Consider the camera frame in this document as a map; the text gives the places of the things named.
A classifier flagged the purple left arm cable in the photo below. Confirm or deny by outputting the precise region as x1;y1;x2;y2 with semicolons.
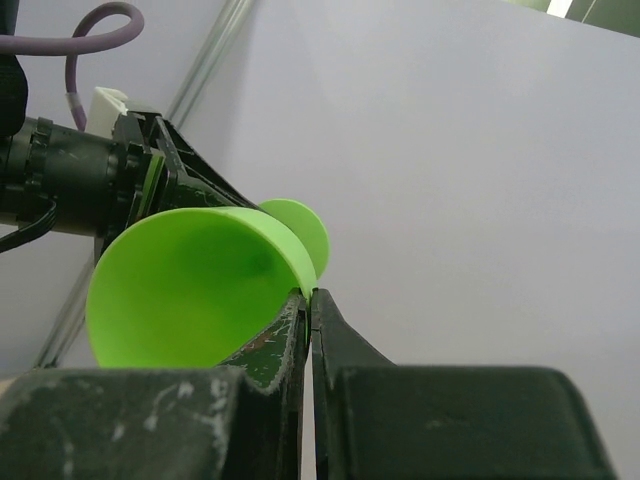
0;1;145;134

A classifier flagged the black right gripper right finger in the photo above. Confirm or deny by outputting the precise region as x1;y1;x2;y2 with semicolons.
310;289;617;479

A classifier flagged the green wine glass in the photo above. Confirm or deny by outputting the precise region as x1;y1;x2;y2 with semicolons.
86;198;330;368

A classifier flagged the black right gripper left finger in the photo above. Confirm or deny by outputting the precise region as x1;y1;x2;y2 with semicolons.
1;291;308;479

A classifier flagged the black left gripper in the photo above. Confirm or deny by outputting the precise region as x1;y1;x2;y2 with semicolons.
1;112;263;252

